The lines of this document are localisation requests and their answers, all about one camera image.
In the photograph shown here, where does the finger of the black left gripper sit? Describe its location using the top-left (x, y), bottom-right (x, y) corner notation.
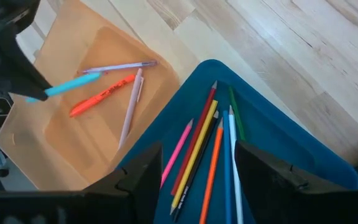
top-left (0, 21), bottom-right (53, 102)

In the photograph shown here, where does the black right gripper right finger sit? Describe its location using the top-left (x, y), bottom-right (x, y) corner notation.
top-left (234, 140), bottom-right (358, 224)

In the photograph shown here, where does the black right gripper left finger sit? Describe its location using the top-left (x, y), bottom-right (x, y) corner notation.
top-left (84, 141), bottom-right (163, 224)

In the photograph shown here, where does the pink pencil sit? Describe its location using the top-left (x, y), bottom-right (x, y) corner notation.
top-left (160, 118), bottom-right (195, 189)

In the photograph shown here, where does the yellow pencil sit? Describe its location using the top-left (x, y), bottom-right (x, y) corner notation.
top-left (170, 99), bottom-right (219, 216)

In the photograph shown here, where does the white pencil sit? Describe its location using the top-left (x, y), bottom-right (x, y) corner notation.
top-left (228, 105), bottom-right (244, 224)

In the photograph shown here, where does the blue pencil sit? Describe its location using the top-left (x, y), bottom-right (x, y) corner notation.
top-left (222, 110), bottom-right (233, 224)

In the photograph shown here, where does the black pencil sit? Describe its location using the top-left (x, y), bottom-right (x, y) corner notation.
top-left (172, 110), bottom-right (220, 223)

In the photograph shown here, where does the pale pink pen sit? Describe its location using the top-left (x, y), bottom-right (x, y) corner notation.
top-left (118, 68), bottom-right (145, 151)

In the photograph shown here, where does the teal pen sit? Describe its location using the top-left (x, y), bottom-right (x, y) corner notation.
top-left (25, 72), bottom-right (103, 103)

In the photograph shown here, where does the orange pencil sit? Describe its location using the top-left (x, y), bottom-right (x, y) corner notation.
top-left (199, 117), bottom-right (224, 224)

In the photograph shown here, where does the red pencil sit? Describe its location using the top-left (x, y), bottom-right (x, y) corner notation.
top-left (171, 80), bottom-right (218, 196)

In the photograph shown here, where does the orange translucent plastic tray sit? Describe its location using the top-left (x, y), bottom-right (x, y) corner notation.
top-left (0, 0), bottom-right (180, 191)

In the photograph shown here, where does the orange pen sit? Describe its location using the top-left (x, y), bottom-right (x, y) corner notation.
top-left (69, 74), bottom-right (136, 118)

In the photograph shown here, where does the green pencil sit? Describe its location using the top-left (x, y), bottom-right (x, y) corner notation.
top-left (227, 86), bottom-right (246, 141)

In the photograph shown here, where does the lilac pen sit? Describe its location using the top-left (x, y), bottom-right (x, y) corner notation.
top-left (81, 60), bottom-right (158, 75)

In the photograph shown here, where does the blue plastic tray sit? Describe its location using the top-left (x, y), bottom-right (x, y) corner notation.
top-left (116, 58), bottom-right (358, 224)

